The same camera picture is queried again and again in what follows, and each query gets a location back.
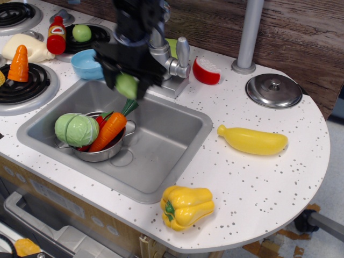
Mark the orange toy below counter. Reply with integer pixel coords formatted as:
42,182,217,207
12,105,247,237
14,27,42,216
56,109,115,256
14,239,41,257

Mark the yellow toy bell pepper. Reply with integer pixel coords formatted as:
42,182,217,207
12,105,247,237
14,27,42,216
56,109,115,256
160,185,215,231

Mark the back right stove burner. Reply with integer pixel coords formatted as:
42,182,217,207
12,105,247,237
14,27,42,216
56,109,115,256
55,23,114,63

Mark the green toy cabbage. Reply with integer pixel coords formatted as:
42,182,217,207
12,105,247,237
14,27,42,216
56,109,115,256
54,113,99,147

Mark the back left stove burner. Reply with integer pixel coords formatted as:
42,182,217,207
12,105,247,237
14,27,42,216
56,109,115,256
1,2,43,36

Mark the yellow toy corn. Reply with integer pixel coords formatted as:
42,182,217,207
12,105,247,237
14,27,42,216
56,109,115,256
0,71,6,86

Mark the grey stove knob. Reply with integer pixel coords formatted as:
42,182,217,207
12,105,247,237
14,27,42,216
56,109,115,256
49,9,75,26

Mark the red toy cheese wedge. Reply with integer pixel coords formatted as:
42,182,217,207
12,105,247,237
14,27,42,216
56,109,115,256
192,57,221,85

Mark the light blue plastic bowl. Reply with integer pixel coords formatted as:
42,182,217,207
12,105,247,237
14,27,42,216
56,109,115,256
70,49,104,80

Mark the silver toy faucet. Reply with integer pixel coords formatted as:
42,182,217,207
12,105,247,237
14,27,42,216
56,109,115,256
130,0,192,99

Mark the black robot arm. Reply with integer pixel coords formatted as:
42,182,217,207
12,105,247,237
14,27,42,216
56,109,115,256
92,1,166,100

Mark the orange toy cone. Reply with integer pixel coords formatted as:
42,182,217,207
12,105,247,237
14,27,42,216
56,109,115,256
8,45,29,83

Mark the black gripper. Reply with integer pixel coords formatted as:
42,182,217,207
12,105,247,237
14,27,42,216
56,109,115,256
92,37,166,100

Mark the green toy apple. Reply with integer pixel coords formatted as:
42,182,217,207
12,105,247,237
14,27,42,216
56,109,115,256
72,24,92,42

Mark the grey oven door handle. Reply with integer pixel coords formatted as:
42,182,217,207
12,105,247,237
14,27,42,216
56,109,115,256
4,192,119,257

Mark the grey vertical pole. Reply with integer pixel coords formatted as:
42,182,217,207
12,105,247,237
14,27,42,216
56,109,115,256
232,0,264,75

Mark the steel pot lid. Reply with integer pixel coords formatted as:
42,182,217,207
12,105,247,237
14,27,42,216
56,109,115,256
245,74,303,109

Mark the red toy pepper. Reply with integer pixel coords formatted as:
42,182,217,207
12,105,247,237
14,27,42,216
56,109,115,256
76,112,113,152

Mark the red toy ketchup bottle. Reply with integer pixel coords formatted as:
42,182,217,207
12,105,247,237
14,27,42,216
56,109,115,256
47,16,66,55

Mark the yellow toy banana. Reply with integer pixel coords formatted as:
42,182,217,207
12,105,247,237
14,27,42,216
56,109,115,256
217,125,289,155

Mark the light green flat plate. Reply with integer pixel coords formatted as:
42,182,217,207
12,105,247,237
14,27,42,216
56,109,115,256
166,38,177,59

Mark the orange toy carrot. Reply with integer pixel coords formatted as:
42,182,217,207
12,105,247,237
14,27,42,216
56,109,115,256
88,99,139,153

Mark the cream toy chicken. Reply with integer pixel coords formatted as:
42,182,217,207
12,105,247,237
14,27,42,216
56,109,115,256
2,33,55,63

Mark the small steel pot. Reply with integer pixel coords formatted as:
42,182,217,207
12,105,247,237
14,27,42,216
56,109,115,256
55,127,127,162

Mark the light green toy broccoli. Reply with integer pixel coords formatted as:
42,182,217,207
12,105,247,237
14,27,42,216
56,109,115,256
115,74,138,99

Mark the silver sink basin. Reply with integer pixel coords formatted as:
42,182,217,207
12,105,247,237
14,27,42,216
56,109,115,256
17,80,213,204

